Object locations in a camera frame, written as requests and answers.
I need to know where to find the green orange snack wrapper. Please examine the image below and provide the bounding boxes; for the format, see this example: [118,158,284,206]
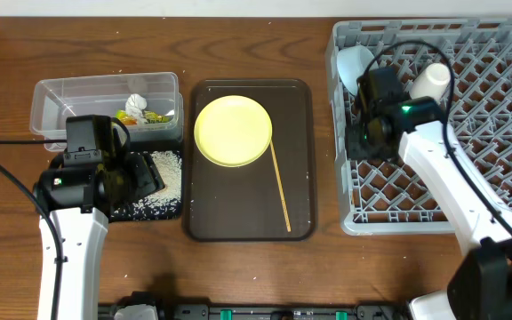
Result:
[116,110,173,125]

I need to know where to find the white tissue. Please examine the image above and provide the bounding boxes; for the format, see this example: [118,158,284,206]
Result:
[125,93,148,124]

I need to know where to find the pale green cup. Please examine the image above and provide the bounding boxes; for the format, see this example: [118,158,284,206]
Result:
[409,63,452,102]

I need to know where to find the blue bowl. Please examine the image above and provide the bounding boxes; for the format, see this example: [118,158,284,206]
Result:
[336,45,374,95]

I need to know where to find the yellow plate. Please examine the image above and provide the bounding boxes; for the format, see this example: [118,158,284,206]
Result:
[194,95,273,167]

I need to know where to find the wooden chopstick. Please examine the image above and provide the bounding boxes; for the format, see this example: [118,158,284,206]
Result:
[269,140,292,233]

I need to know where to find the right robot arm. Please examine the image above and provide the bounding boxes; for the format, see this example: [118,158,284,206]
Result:
[349,98,512,319]

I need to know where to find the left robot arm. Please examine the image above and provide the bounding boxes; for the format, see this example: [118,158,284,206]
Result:
[35,153,164,319]

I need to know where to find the grey dishwasher rack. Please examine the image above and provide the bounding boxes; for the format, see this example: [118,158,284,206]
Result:
[325,18,512,236]

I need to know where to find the black plastic tray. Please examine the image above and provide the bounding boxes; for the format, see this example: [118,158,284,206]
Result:
[49,141,185,222]

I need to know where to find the clear plastic bin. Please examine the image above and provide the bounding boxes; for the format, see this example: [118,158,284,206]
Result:
[29,72,184,151]

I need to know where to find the brown serving tray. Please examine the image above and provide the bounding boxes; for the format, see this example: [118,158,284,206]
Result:
[183,79,317,242]

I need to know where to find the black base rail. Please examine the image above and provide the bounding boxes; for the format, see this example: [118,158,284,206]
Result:
[98,292,411,320]

